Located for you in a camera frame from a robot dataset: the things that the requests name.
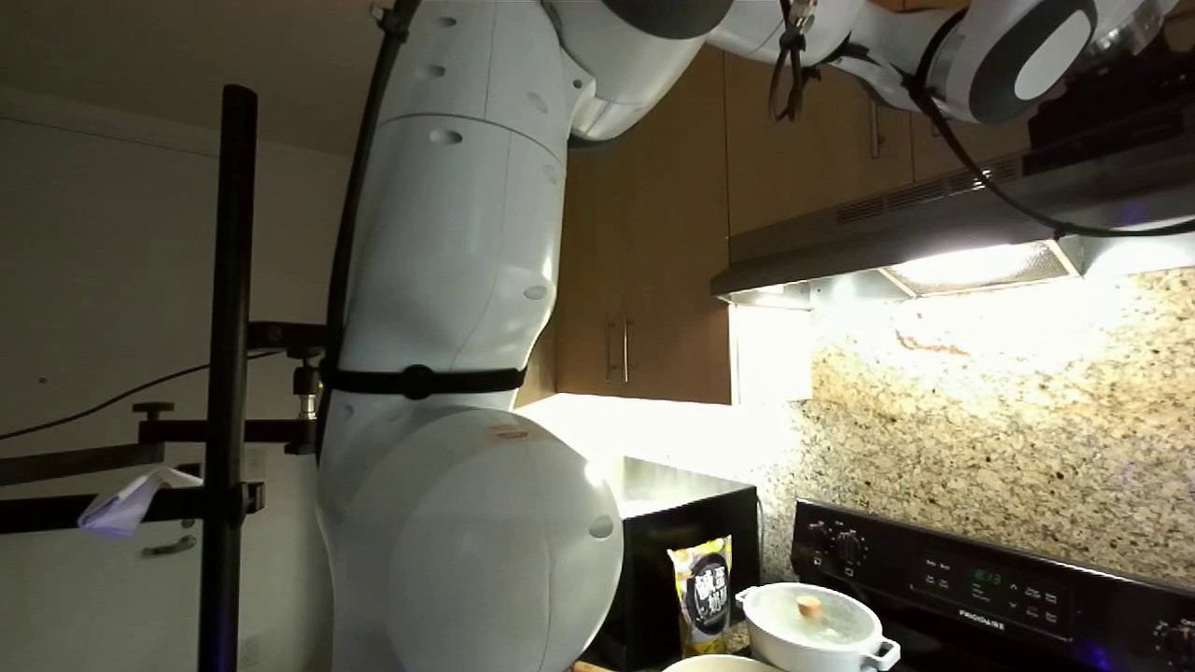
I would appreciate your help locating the stainless range hood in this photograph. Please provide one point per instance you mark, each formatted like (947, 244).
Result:
(1124, 214)

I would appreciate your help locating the yellow black snack bag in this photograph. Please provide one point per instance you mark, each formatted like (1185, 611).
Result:
(705, 595)

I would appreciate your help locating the black camera stand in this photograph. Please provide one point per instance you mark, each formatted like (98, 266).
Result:
(141, 531)

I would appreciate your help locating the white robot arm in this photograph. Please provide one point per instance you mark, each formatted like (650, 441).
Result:
(464, 534)

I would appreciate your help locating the cream frying pan wooden handle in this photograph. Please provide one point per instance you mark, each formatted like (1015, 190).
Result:
(717, 660)

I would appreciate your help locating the white ceramic pot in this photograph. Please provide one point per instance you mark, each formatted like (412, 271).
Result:
(815, 628)

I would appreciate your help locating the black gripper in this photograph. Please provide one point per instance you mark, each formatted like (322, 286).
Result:
(1123, 105)

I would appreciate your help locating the black electric stove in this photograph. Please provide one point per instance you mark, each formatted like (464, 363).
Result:
(973, 607)

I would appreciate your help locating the wooden upper cabinets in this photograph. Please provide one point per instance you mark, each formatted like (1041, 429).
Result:
(713, 195)

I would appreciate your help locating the black microwave oven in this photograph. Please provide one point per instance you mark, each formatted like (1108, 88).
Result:
(666, 509)

